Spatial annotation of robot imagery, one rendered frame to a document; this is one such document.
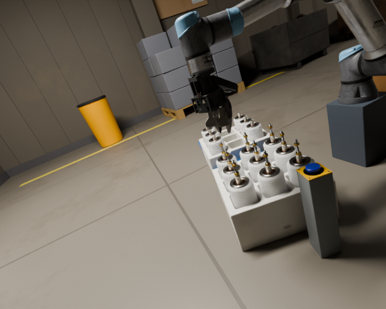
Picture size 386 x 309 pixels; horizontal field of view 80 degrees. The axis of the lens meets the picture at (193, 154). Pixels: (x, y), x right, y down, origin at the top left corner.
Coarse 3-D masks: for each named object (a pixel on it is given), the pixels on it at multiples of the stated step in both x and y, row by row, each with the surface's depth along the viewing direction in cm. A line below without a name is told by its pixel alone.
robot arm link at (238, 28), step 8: (232, 8) 66; (208, 16) 65; (216, 16) 64; (224, 16) 64; (232, 16) 64; (240, 16) 65; (216, 24) 63; (224, 24) 64; (232, 24) 64; (240, 24) 66; (216, 32) 64; (224, 32) 65; (232, 32) 66; (240, 32) 68; (216, 40) 66
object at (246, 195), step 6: (228, 186) 87; (246, 186) 82; (252, 186) 84; (234, 192) 83; (240, 192) 82; (246, 192) 83; (252, 192) 84; (234, 198) 85; (240, 198) 84; (246, 198) 83; (252, 198) 84; (234, 204) 88; (240, 204) 85; (246, 204) 84
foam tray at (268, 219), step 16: (240, 160) 117; (288, 176) 93; (224, 192) 96; (256, 192) 89; (288, 192) 83; (240, 208) 84; (256, 208) 82; (272, 208) 82; (288, 208) 83; (240, 224) 84; (256, 224) 84; (272, 224) 85; (288, 224) 86; (304, 224) 87; (240, 240) 86; (256, 240) 87; (272, 240) 88
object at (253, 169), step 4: (268, 160) 94; (248, 164) 97; (252, 164) 95; (256, 164) 94; (260, 164) 93; (264, 164) 93; (252, 168) 95; (256, 168) 94; (260, 168) 93; (252, 172) 96; (256, 172) 95; (252, 176) 97; (256, 176) 96; (256, 180) 97
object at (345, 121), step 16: (384, 96) 99; (336, 112) 109; (352, 112) 102; (368, 112) 98; (384, 112) 102; (336, 128) 113; (352, 128) 105; (368, 128) 101; (384, 128) 105; (336, 144) 117; (352, 144) 109; (368, 144) 104; (384, 144) 108; (352, 160) 113; (368, 160) 107
